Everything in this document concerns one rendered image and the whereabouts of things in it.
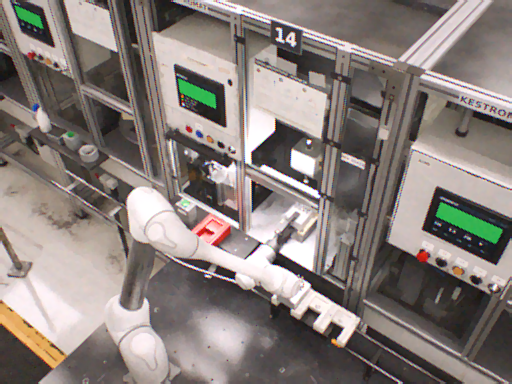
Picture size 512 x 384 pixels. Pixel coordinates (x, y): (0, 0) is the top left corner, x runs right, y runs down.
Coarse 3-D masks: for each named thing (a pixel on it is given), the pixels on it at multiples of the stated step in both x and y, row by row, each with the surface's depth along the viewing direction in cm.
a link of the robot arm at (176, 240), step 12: (156, 216) 181; (168, 216) 181; (156, 228) 175; (168, 228) 175; (180, 228) 180; (156, 240) 174; (168, 240) 175; (180, 240) 178; (192, 240) 183; (168, 252) 179; (180, 252) 181; (192, 252) 185
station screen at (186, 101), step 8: (184, 80) 204; (192, 80) 201; (208, 88) 198; (184, 96) 210; (216, 96) 198; (184, 104) 214; (192, 104) 210; (200, 104) 207; (216, 104) 201; (200, 112) 210; (208, 112) 207; (216, 112) 204; (216, 120) 207
